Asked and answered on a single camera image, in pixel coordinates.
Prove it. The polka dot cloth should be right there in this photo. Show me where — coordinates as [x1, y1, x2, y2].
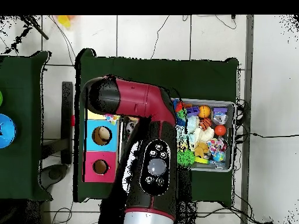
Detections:
[104, 113, 121, 125]

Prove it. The wooden box with three holes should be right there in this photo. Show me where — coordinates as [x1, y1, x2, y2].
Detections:
[82, 109, 123, 183]

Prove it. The shallow mesh bin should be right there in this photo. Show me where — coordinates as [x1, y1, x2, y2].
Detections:
[118, 97, 236, 173]

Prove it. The light blue knitted cloth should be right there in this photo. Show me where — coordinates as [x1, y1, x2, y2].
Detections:
[177, 116, 199, 145]

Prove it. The green spiky ball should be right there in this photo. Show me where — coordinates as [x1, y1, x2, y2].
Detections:
[176, 149, 196, 167]

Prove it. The tiger plush toy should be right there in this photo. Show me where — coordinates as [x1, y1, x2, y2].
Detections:
[199, 117, 213, 131]

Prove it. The small basketball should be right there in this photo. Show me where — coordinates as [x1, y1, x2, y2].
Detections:
[198, 105, 211, 118]

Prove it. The brown teddy bear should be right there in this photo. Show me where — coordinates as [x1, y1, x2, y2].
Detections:
[193, 142, 210, 158]

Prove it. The orange ball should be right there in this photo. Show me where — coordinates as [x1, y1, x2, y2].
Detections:
[214, 125, 227, 137]

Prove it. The black upright panel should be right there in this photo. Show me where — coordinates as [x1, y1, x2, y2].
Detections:
[61, 81, 74, 165]

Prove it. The grey round base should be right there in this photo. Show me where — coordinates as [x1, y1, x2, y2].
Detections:
[39, 163, 69, 190]

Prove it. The yellow object on floor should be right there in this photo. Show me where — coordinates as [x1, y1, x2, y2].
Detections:
[57, 15, 72, 29]

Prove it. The dark green side tablecloth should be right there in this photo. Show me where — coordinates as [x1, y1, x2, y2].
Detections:
[0, 50, 53, 202]

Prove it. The blue bowl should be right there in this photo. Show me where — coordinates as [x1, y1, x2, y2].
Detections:
[0, 113, 17, 149]

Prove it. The black rod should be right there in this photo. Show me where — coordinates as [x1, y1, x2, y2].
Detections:
[23, 15, 50, 40]

